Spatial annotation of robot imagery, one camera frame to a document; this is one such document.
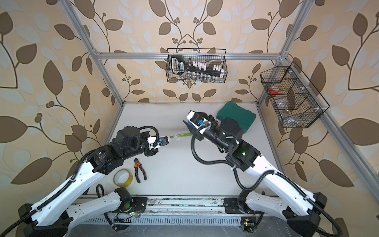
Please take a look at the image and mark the orange black pliers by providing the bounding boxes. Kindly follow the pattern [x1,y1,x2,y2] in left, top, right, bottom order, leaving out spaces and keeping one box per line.
[134,158,148,184]

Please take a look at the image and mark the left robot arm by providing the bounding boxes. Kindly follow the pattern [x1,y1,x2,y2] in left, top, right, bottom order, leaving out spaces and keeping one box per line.
[1,125,169,237]

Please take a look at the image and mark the yellow tape roll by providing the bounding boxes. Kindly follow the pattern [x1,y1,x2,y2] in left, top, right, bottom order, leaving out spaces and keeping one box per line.
[113,169,133,188]

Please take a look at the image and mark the black wire basket wall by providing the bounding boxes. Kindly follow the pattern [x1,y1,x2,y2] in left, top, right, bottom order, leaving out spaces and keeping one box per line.
[260,62,330,128]
[165,47,228,84]

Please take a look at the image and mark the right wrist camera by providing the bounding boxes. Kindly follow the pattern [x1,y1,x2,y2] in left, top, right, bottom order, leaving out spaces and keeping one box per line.
[186,111,210,129]

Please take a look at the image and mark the black wire basket right wall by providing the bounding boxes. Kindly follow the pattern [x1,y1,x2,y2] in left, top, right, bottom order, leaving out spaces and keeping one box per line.
[260,62,330,128]

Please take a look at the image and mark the green plastic tool case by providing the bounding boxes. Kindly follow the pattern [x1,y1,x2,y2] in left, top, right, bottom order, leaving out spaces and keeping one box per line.
[216,101,256,133]

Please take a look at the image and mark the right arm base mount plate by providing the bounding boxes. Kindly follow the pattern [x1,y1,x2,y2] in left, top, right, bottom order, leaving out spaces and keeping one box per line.
[224,197,262,215]

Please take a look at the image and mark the black socket set holder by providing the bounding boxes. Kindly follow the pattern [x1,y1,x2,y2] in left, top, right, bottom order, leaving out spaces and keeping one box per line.
[170,55,226,77]

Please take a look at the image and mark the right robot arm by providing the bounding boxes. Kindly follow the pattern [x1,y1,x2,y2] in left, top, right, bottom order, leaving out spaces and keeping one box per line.
[184,111,343,237]

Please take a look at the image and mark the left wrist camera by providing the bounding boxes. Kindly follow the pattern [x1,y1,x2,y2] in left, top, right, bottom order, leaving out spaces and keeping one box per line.
[147,136,169,149]

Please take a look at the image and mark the clear plastic bag in basket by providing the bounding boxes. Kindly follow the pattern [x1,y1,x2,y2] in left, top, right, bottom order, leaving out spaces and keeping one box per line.
[275,97,297,122]

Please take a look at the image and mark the red small object in basket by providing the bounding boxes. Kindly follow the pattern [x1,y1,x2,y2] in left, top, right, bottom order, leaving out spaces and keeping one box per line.
[269,86,280,95]

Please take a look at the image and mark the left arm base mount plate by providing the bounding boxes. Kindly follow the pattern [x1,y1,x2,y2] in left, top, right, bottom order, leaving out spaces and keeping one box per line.
[107,197,148,214]

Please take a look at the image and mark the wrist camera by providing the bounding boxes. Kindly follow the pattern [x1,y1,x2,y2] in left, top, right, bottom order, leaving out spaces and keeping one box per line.
[147,136,169,149]
[186,111,210,129]

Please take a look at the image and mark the black wire basket back wall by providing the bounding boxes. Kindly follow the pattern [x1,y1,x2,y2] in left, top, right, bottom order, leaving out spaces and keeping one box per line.
[165,47,228,84]

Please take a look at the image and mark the pink flower bouquet green stems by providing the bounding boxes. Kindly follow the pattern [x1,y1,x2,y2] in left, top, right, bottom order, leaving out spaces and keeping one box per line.
[169,132,192,139]

